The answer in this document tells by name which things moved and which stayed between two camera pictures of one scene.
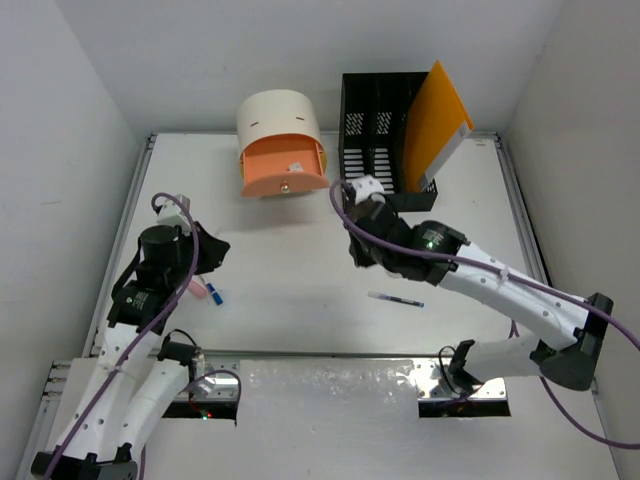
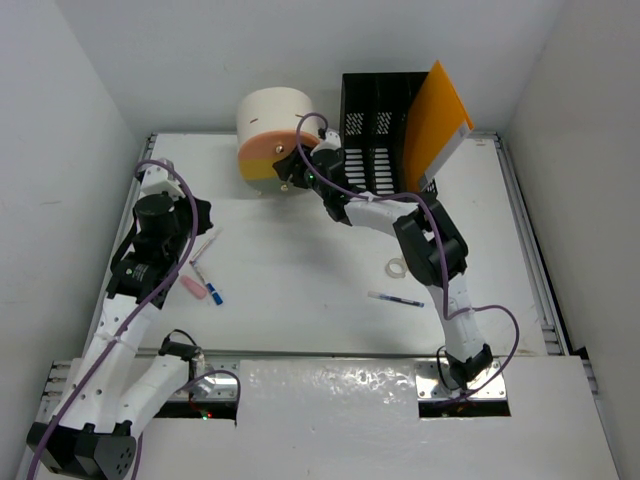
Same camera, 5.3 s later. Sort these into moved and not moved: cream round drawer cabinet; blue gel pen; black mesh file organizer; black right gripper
Moved: black right gripper
Not moved: cream round drawer cabinet; black mesh file organizer; blue gel pen
